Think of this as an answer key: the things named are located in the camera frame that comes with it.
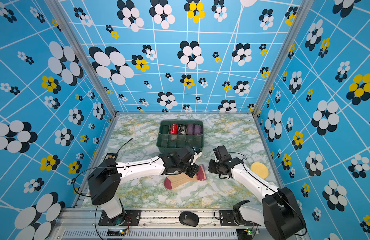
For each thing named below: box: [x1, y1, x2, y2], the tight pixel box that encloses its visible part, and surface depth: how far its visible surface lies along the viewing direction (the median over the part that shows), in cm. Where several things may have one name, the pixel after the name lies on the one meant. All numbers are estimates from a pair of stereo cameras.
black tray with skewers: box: [98, 138, 134, 168], surface depth 49 cm
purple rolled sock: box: [186, 123, 194, 135], surface depth 105 cm
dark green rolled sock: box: [160, 125, 169, 135], surface depth 104 cm
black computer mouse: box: [179, 211, 199, 227], surface depth 74 cm
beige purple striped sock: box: [164, 164, 207, 190], surface depth 86 cm
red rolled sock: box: [169, 123, 178, 135], surface depth 104 cm
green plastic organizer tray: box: [156, 119, 204, 154], surface depth 105 cm
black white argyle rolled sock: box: [178, 123, 186, 135], surface depth 104 cm
